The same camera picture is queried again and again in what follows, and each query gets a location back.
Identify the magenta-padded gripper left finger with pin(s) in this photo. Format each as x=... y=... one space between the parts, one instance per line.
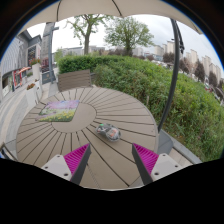
x=56 y=166

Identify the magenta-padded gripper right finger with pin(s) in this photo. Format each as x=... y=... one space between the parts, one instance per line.
x=165 y=166

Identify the transparent grey computer mouse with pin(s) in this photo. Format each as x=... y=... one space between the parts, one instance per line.
x=108 y=132

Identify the flower landscape print mouse pad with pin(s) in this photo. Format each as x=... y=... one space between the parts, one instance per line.
x=59 y=111

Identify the green hedge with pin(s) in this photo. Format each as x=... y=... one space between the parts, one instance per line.
x=160 y=90

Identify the brown slatted outdoor chair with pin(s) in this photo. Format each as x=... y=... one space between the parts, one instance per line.
x=74 y=80

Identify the dark curved parasol pole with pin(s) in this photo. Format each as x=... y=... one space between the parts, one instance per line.
x=174 y=76

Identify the white planter with pink flowers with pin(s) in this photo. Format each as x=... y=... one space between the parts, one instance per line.
x=36 y=69

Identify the distant beige apartment blocks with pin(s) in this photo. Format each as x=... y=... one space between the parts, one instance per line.
x=200 y=61

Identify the tall grey sign pillar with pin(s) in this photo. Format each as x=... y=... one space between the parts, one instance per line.
x=49 y=50

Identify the grey shopfront building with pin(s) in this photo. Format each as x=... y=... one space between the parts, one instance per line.
x=15 y=56

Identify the bare-trunked sparse tree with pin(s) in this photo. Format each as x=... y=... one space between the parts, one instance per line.
x=86 y=36

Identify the round leafy green tree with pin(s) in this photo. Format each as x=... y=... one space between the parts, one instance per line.
x=128 y=33

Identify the beige parasol canopy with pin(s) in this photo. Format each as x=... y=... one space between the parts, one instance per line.
x=100 y=7

